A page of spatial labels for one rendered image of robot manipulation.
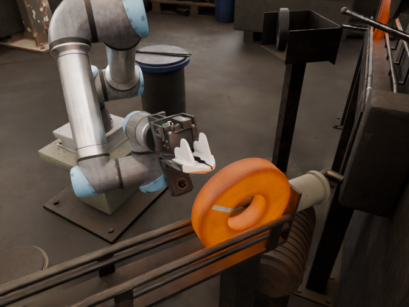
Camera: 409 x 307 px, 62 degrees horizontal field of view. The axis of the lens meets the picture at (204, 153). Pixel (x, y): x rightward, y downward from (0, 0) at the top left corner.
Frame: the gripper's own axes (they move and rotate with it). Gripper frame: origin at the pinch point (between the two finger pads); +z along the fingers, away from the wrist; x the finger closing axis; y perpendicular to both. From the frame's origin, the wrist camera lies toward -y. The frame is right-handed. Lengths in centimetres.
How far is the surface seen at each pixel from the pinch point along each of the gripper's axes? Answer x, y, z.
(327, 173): 28.3, -11.2, -0.5
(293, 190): 8.2, -3.1, 11.0
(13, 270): -34.0, -14.0, -19.2
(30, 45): 2, 31, -320
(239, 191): -1.8, 1.0, 11.6
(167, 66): 46, 6, -116
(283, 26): 70, 17, -57
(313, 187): 13.9, -5.5, 9.4
